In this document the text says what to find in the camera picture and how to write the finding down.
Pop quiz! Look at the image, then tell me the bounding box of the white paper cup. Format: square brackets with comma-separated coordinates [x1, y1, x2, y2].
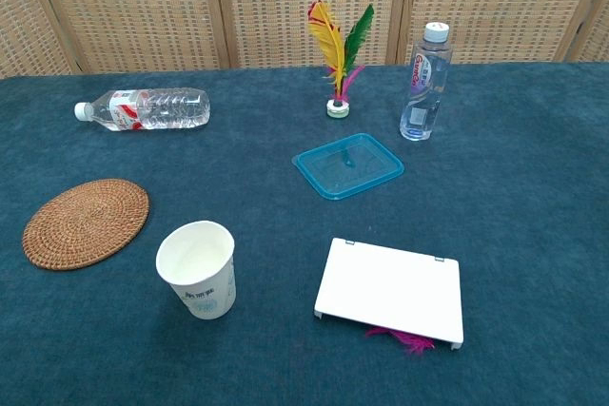
[155, 220, 238, 320]

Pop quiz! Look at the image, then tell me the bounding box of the brown woven round coaster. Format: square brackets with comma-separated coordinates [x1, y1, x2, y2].
[22, 179, 150, 271]

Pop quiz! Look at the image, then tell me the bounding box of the blue transparent plastic lid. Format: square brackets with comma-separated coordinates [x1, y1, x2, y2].
[291, 132, 405, 202]

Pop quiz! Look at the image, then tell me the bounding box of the colourful feather shuttlecock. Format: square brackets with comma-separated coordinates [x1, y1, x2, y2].
[306, 0, 376, 120]

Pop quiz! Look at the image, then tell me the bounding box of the clear bottle with purple label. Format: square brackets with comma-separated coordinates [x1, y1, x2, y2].
[399, 21, 451, 143]

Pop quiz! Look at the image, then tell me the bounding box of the clear bottle with red label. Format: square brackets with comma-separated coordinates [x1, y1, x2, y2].
[73, 87, 211, 132]

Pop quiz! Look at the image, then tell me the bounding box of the pink feather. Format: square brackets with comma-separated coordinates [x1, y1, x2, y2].
[364, 326, 437, 356]

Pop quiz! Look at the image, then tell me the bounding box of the blue felt tablecloth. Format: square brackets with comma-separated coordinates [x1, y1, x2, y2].
[0, 61, 609, 406]

